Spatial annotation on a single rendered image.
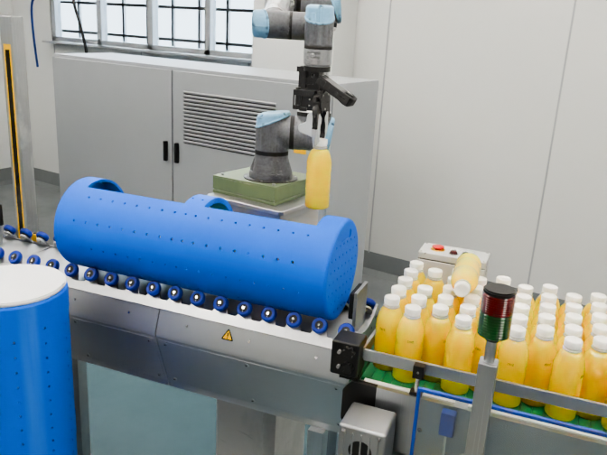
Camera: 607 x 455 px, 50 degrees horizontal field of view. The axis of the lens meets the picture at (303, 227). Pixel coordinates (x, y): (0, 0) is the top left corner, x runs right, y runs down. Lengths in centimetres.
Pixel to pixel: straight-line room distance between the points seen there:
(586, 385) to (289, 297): 74
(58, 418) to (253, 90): 217
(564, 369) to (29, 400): 132
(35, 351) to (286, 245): 70
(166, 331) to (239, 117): 191
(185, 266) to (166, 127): 226
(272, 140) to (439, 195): 246
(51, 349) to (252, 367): 54
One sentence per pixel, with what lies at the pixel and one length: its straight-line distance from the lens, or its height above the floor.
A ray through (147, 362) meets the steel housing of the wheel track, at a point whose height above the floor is 70.
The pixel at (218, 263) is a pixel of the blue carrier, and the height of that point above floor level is 110.
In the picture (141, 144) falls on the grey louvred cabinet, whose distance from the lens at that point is 422.
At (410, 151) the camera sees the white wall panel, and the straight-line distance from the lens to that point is 456.
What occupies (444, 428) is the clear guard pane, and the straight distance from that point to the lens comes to 161.
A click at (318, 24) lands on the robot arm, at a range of 174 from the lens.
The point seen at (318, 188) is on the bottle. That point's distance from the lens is 180.
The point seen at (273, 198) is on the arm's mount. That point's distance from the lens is 217.
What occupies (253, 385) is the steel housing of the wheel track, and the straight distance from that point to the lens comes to 195.
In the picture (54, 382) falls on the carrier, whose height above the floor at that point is 78.
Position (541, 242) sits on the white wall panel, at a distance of 440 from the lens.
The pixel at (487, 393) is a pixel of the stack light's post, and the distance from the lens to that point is 142.
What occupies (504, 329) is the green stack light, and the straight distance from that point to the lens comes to 135.
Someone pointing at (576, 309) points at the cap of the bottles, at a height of 109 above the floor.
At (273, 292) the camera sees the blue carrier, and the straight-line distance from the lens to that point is 176.
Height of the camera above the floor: 174
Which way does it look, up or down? 17 degrees down
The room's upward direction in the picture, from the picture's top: 3 degrees clockwise
